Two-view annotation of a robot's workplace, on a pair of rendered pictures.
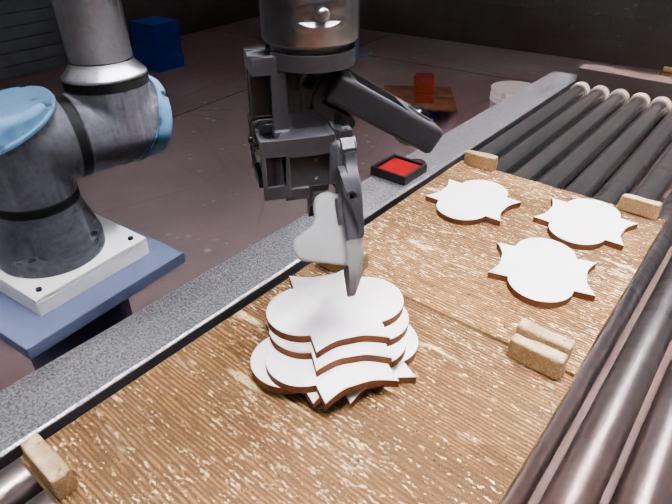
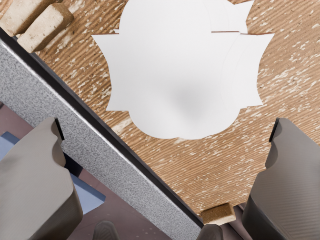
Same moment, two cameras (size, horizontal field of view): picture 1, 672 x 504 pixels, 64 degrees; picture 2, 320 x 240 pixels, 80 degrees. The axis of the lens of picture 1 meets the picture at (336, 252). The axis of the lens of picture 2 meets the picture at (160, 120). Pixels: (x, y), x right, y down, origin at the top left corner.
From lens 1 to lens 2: 51 cm
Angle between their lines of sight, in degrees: 67
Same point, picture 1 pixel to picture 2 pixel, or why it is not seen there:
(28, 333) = (91, 203)
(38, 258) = not seen: hidden behind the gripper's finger
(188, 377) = (174, 163)
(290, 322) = (180, 123)
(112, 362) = (139, 186)
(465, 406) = not seen: outside the picture
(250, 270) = (42, 106)
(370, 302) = (174, 35)
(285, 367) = (212, 124)
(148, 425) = (204, 180)
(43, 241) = not seen: hidden behind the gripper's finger
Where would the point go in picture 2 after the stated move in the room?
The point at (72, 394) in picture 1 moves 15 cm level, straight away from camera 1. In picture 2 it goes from (158, 198) to (95, 212)
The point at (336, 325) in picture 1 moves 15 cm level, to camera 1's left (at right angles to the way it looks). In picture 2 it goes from (199, 85) to (160, 184)
